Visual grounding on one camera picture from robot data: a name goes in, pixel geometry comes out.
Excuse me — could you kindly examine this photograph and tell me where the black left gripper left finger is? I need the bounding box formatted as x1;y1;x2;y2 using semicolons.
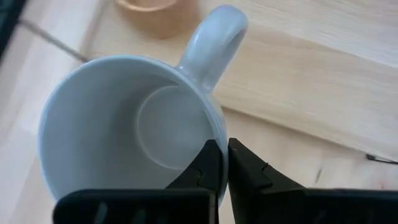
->
52;139;223;224

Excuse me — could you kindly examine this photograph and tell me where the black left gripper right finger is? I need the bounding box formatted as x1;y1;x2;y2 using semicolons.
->
228;138;398;224

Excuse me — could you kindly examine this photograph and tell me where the light grey ceramic mug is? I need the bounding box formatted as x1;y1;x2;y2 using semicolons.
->
37;4;249;208

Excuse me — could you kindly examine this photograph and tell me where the small tan cup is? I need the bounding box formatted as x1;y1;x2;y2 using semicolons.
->
115;0;200;40

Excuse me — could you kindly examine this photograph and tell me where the wooden shelf with black frame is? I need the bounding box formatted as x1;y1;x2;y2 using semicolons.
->
18;0;398;165

